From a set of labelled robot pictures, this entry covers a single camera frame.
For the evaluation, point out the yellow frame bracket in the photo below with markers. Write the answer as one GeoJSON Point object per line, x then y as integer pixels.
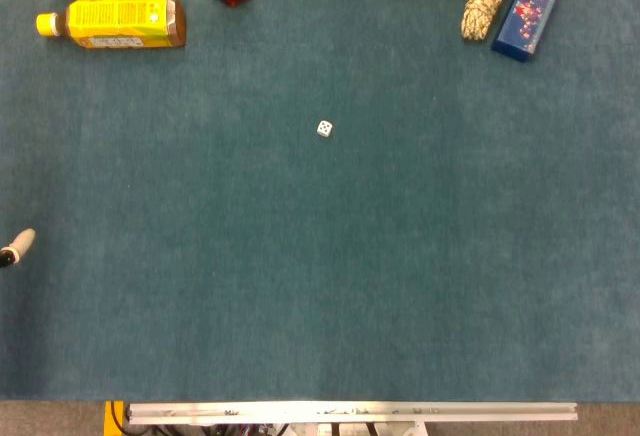
{"type": "Point", "coordinates": [112, 418]}

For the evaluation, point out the teal table mat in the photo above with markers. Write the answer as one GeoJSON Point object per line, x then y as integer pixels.
{"type": "Point", "coordinates": [320, 216]}

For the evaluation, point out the yellow-labelled tea bottle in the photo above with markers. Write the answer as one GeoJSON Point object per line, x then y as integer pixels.
{"type": "Point", "coordinates": [120, 22]}

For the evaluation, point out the long blue printed box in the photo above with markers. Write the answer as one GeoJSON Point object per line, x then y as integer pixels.
{"type": "Point", "coordinates": [531, 8]}

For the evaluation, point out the aluminium frame rail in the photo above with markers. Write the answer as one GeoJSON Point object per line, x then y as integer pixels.
{"type": "Point", "coordinates": [350, 412]}

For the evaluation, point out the white die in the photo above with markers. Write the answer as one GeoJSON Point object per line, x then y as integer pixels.
{"type": "Point", "coordinates": [325, 128]}

